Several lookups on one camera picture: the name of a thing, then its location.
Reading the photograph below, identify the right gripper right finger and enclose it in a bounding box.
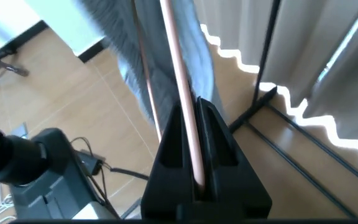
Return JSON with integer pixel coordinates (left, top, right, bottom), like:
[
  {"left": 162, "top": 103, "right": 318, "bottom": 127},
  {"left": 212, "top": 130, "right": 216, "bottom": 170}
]
[{"left": 196, "top": 96, "right": 273, "bottom": 220}]

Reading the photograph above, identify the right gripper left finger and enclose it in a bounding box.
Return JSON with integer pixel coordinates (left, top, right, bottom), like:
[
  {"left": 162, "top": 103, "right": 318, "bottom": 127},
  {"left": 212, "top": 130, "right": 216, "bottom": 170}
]
[{"left": 140, "top": 104, "right": 199, "bottom": 220}]

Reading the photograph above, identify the pink clothes hanger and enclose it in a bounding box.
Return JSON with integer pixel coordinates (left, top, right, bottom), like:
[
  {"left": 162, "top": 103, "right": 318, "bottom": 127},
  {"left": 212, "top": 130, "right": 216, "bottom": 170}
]
[{"left": 131, "top": 0, "right": 206, "bottom": 191}]

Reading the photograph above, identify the pale grey garment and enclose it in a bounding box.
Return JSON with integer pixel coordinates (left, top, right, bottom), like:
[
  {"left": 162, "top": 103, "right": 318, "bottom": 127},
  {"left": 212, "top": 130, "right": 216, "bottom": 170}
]
[{"left": 79, "top": 0, "right": 226, "bottom": 131}]

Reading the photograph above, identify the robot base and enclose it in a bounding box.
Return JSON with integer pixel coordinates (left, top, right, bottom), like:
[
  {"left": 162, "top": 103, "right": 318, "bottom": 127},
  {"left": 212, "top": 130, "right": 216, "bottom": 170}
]
[{"left": 9, "top": 127, "right": 121, "bottom": 220}]

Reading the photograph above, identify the black clothes rack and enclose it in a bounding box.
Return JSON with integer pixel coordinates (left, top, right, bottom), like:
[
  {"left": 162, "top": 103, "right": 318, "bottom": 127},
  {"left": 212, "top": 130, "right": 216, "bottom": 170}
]
[{"left": 228, "top": 0, "right": 358, "bottom": 218}]

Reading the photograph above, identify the black power adapter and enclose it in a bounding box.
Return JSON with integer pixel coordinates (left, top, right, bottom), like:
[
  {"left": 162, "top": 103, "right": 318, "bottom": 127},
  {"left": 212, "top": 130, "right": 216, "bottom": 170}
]
[{"left": 75, "top": 149, "right": 106, "bottom": 177}]

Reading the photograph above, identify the beige curtain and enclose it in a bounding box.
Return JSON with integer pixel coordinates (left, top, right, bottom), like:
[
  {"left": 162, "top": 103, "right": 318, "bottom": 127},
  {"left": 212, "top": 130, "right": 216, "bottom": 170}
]
[{"left": 193, "top": 0, "right": 358, "bottom": 175}]

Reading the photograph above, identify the black cable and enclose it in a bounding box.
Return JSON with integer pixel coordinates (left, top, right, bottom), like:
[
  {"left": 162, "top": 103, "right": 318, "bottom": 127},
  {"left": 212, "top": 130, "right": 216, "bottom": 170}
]
[{"left": 103, "top": 166, "right": 150, "bottom": 182}]

